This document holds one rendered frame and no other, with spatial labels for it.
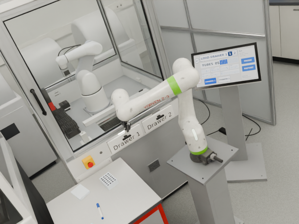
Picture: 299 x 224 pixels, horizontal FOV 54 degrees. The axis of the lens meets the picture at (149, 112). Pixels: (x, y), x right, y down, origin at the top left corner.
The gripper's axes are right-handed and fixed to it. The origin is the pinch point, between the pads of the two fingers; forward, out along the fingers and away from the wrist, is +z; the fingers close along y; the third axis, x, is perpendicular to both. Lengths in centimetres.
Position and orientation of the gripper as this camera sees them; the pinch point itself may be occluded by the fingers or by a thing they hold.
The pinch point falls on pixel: (127, 130)
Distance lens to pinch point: 212.0
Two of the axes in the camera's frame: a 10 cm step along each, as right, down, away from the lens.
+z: 0.7, 6.5, 7.6
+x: 8.1, -4.8, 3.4
